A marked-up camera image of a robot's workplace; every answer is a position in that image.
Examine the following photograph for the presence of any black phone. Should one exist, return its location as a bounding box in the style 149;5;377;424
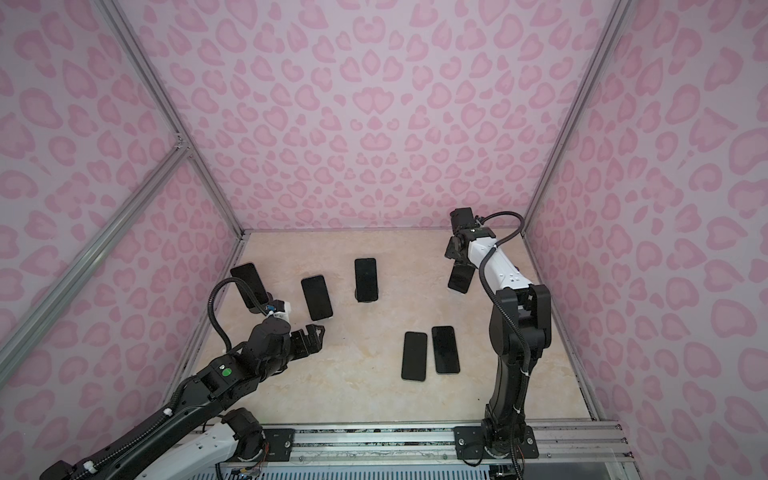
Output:
447;262;476;294
230;263;268;313
354;258;379;303
401;331;428;382
301;275;334;321

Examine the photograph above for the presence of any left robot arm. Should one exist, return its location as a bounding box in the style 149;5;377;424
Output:
40;315;325;479

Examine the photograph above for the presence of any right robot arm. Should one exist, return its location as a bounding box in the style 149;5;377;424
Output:
445;207;552;461

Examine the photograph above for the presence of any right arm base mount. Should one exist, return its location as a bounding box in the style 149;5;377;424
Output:
452;425;540;462

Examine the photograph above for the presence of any far left grey stand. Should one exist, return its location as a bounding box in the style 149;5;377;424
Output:
255;292;273;309

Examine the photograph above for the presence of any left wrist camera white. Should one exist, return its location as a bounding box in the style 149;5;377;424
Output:
263;299;292;322

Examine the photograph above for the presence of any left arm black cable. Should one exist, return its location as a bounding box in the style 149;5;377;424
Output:
207;277;268;352

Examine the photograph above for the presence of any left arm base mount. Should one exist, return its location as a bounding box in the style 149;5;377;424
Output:
235;428;296;463

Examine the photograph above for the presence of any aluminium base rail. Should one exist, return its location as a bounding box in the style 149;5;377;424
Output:
143;422;643;480

